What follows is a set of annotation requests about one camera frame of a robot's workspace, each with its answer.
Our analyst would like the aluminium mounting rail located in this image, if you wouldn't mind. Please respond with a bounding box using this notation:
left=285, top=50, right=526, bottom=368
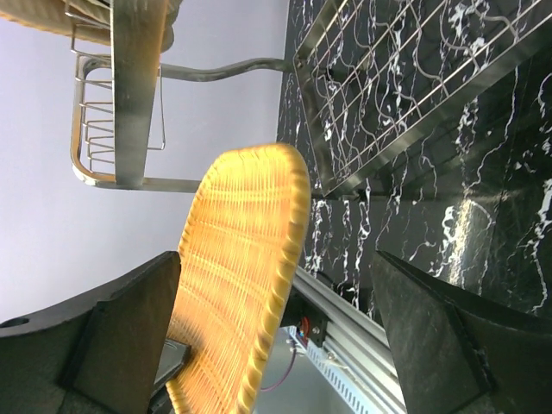
left=284, top=267, right=407, bottom=413

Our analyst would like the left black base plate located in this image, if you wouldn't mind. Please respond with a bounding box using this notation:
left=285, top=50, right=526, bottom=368
left=280, top=286, right=329, bottom=348

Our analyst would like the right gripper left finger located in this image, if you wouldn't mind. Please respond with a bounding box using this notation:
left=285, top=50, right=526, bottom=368
left=1, top=251, right=180, bottom=413

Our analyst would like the woven wicker tray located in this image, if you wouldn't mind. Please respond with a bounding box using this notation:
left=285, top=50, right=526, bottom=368
left=166, top=143, right=311, bottom=413
left=0, top=0, right=182, bottom=53

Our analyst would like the stainless steel dish rack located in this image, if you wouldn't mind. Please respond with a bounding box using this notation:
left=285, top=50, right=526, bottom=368
left=71, top=1, right=551, bottom=199

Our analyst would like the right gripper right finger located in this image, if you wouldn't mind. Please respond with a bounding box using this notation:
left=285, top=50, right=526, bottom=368
left=373, top=251, right=551, bottom=413

